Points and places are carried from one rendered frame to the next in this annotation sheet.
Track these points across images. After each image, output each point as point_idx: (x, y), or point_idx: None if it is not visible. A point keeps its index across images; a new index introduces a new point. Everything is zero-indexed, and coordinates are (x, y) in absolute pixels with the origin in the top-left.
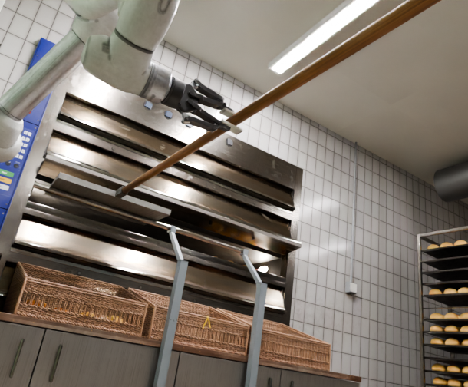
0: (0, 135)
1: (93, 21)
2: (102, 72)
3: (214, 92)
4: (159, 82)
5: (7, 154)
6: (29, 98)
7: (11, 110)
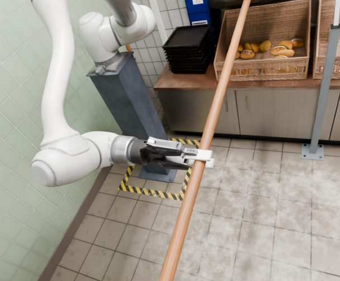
0: (134, 35)
1: None
2: None
3: (168, 148)
4: (123, 164)
5: (149, 33)
6: (123, 18)
7: (124, 24)
